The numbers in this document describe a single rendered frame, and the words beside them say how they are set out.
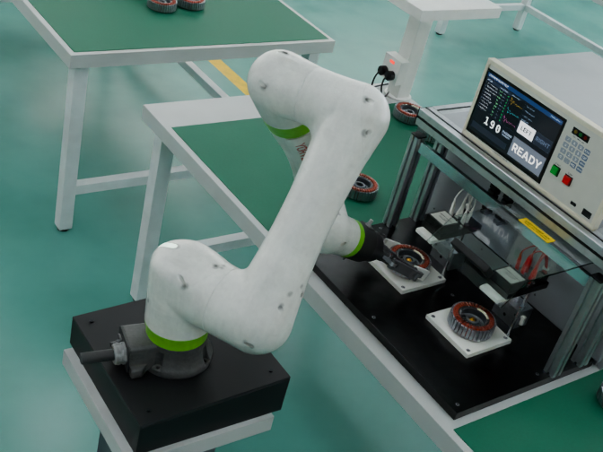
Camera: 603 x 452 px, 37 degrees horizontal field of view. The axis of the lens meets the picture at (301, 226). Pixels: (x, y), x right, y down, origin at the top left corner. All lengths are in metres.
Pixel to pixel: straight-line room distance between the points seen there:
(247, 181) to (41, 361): 0.91
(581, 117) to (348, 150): 0.66
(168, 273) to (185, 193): 2.23
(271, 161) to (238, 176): 0.15
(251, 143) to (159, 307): 1.16
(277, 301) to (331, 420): 1.43
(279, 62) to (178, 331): 0.53
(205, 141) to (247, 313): 1.20
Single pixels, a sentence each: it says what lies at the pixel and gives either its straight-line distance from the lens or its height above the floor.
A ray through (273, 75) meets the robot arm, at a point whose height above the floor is 1.38.
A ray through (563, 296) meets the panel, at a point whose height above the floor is 0.85.
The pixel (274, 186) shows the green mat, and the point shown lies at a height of 0.75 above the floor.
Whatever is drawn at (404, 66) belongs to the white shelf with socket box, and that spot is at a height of 0.89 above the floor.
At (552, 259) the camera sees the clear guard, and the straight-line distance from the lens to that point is 2.03.
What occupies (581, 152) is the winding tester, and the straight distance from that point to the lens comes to 2.08.
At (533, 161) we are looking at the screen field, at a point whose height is 1.17.
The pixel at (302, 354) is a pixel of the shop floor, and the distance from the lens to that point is 3.18.
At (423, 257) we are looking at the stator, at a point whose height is 0.82.
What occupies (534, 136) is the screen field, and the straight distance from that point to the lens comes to 2.16.
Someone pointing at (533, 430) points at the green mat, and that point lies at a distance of 2.07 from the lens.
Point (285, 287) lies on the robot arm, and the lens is 1.59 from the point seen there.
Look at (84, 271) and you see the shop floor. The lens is 3.35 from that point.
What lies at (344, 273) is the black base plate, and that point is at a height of 0.77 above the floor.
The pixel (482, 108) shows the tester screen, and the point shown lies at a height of 1.20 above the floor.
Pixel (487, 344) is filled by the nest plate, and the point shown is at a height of 0.78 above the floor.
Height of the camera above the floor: 2.06
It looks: 33 degrees down
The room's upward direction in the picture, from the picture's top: 15 degrees clockwise
